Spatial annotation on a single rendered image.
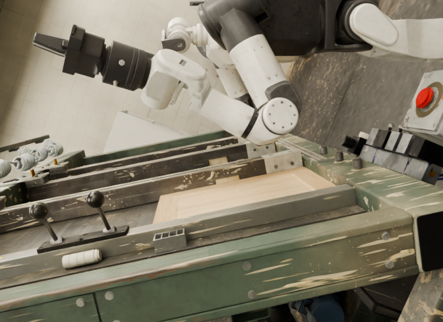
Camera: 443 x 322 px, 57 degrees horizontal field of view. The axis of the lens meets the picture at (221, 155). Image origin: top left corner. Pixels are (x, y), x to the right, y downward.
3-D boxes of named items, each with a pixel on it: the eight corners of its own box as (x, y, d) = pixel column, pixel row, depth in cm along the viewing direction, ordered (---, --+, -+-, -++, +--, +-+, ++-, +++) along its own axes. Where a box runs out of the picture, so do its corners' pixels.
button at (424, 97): (443, 90, 71) (432, 86, 70) (434, 111, 71) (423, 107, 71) (430, 90, 75) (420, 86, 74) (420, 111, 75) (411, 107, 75)
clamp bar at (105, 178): (277, 154, 177) (267, 99, 174) (1, 210, 171) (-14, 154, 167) (272, 151, 187) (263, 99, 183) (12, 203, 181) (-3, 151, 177)
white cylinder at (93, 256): (63, 271, 88) (100, 264, 88) (60, 258, 87) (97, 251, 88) (67, 266, 91) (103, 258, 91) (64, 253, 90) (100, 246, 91)
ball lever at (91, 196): (118, 239, 93) (101, 197, 84) (102, 242, 92) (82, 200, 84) (119, 226, 96) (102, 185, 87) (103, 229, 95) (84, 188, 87)
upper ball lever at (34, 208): (66, 250, 92) (43, 208, 84) (49, 253, 92) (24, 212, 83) (68, 237, 95) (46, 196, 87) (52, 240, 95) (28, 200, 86)
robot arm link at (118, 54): (65, 52, 73) (130, 72, 78) (76, 10, 77) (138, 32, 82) (58, 86, 84) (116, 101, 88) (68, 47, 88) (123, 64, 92)
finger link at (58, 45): (35, 32, 79) (69, 42, 81) (31, 45, 78) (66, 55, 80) (36, 27, 77) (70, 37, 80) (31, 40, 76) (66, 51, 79)
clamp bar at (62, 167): (264, 146, 207) (256, 99, 203) (29, 193, 201) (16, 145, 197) (260, 144, 217) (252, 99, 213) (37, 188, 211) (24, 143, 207)
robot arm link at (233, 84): (262, 107, 154) (239, 53, 146) (264, 120, 143) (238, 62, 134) (234, 119, 157) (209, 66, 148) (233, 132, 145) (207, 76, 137)
